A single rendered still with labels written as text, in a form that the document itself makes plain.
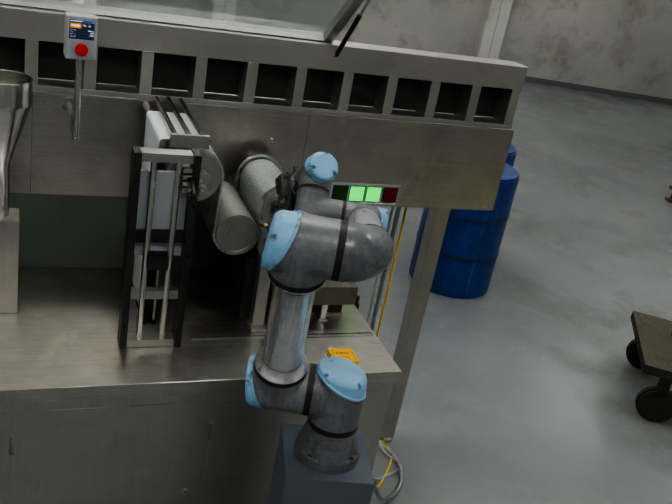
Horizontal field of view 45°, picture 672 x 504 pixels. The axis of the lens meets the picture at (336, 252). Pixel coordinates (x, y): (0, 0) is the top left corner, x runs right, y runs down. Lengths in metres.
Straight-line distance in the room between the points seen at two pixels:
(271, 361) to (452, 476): 1.86
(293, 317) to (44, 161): 1.09
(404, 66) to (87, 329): 1.24
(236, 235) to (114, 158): 0.45
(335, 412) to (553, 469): 2.04
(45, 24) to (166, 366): 0.95
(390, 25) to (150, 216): 10.06
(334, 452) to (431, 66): 1.32
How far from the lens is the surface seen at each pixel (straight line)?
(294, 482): 1.85
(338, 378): 1.77
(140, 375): 2.10
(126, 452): 2.23
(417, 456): 3.52
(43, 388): 2.05
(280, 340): 1.66
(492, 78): 2.77
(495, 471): 3.58
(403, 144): 2.69
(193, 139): 2.09
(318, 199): 1.88
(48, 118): 2.41
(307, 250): 1.47
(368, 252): 1.48
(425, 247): 3.11
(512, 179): 4.76
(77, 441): 2.19
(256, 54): 2.45
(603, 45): 12.93
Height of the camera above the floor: 2.07
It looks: 24 degrees down
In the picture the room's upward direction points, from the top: 11 degrees clockwise
